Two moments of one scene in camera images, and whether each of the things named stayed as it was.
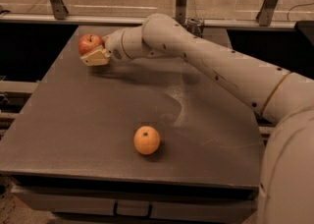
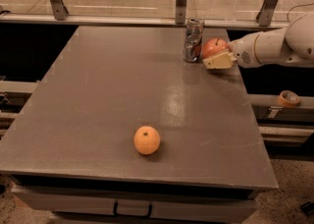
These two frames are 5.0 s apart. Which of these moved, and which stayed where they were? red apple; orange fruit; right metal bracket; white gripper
Moved: red apple; white gripper
Stayed: orange fruit; right metal bracket
